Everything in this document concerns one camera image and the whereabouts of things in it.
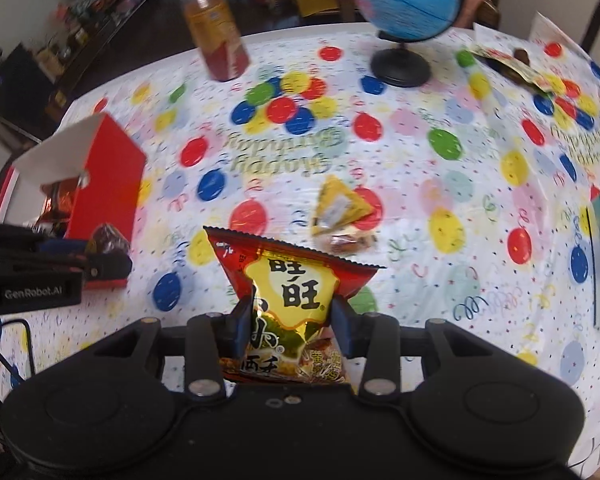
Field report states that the red yellow cracker bag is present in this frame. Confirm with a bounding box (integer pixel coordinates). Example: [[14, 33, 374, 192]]
[[204, 226, 380, 384]]

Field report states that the orange foil snack packet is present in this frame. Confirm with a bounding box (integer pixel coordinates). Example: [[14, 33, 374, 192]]
[[38, 177, 80, 222]]

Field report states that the small brown candy packet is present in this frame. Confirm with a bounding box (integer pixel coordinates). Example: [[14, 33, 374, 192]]
[[317, 228, 377, 256]]

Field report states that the yellow triangular snack packet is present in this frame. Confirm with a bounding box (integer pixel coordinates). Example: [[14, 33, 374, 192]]
[[311, 174, 374, 236]]

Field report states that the black sesame snack packet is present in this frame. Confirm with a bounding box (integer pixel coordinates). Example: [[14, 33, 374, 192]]
[[85, 223, 130, 255]]

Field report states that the red cardboard box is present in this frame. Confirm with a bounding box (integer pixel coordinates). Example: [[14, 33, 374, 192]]
[[0, 113, 147, 288]]

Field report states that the birthday balloon tablecloth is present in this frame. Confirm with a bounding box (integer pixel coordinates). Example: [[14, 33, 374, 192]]
[[0, 12, 600, 478]]

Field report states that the tv console cabinet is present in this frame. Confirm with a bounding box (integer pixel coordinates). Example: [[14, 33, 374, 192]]
[[0, 0, 146, 134]]

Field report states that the orange juice bottle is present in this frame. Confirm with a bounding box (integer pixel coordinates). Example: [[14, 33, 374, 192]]
[[181, 0, 250, 82]]

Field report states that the dark wrapper near globe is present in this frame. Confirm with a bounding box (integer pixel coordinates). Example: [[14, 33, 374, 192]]
[[469, 44, 553, 93]]

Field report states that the blue desk globe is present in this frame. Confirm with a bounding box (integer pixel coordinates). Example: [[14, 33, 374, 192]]
[[355, 0, 464, 88]]

